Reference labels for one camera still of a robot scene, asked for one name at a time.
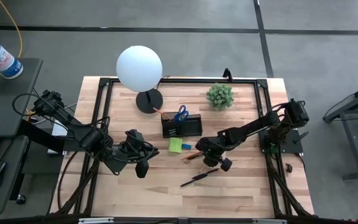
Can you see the artificial green potted plant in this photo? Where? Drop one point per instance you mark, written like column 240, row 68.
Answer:
column 220, row 96

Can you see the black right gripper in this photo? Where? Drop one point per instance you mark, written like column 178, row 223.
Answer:
column 213, row 151

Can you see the black clamp bracket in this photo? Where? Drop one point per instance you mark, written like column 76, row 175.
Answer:
column 227, row 74

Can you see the orange pencil red eraser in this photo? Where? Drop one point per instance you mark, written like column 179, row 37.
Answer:
column 162, row 113

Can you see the black side desk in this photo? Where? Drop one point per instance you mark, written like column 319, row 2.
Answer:
column 2, row 102

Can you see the white globe desk lamp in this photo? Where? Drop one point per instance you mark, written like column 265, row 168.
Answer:
column 138, row 68

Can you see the black mesh desk organizer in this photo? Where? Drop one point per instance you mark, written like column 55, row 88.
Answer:
column 188, row 126

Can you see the blue eraser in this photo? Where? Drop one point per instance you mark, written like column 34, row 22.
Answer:
column 186, row 146

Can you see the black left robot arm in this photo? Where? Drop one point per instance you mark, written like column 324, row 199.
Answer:
column 73, row 127

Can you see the black caster wheel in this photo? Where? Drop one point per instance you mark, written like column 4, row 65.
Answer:
column 20, row 199

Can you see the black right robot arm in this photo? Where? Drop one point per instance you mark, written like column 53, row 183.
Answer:
column 250, row 127

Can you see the silver edge bracket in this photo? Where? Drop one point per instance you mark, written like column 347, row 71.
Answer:
column 95, row 220
column 269, row 221

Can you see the black aluminium table frame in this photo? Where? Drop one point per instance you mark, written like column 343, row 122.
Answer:
column 104, row 93

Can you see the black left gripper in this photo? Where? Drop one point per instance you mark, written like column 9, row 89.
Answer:
column 135, row 154

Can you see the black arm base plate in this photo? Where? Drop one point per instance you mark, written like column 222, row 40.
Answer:
column 292, row 146

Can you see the green sticky note pad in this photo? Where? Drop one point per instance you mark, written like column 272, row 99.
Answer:
column 175, row 145

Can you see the small brown knob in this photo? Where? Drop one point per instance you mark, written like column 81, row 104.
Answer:
column 289, row 168

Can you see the black metal stand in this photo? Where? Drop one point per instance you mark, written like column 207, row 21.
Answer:
column 353, row 130

